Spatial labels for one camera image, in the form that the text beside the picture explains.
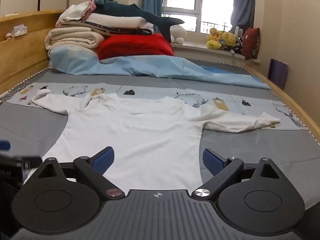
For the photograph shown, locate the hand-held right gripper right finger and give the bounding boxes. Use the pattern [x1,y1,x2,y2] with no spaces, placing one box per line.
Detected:
[191,148,281,200]

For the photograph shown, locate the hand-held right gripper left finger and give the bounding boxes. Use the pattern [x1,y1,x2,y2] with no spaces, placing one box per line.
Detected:
[37,146,126,200]

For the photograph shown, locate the white towel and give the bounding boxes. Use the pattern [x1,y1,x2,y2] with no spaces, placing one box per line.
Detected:
[24,90,281,192]

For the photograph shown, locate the lamp and deer printed sheet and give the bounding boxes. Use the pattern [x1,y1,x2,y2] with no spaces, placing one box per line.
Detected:
[5,81,309,131]

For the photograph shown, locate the wooden headboard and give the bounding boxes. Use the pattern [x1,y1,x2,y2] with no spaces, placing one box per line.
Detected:
[0,10,68,95]

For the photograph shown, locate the light blue quilt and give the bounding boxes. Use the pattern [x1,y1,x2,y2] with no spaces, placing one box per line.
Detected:
[47,46,272,90]

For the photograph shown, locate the white window sill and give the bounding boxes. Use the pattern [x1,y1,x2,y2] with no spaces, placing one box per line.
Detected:
[172,42,260,64]

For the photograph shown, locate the tissue box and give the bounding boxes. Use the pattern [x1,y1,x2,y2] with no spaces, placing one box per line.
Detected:
[11,24,27,38]

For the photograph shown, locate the red quilt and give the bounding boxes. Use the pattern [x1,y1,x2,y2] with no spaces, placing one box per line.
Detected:
[97,33,175,60]

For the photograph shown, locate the yellow plush toy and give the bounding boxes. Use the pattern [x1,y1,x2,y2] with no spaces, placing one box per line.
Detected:
[206,28,224,50]
[221,31,237,53]

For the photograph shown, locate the cream folded blanket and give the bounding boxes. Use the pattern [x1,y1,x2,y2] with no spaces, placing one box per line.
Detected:
[45,26,105,52]

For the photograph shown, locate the red cushion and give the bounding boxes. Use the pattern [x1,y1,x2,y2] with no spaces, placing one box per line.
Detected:
[241,27,261,60]

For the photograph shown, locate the white plush toy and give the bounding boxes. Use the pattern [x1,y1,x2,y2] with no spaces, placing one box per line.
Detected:
[170,24,187,44]

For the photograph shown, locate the white folded quilt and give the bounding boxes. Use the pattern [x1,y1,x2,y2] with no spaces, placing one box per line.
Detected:
[60,12,154,36]

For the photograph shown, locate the window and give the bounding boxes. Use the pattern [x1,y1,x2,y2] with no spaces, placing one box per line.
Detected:
[161,0,237,35]

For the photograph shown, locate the pink and white cloth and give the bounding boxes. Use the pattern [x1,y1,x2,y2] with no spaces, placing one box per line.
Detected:
[55,0,97,28]

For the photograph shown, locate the dark blue shark plush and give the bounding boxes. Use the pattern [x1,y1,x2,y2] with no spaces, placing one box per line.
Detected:
[94,0,185,43]

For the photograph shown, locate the wooden bed frame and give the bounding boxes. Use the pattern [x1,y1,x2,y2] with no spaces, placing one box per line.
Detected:
[246,65,320,143]

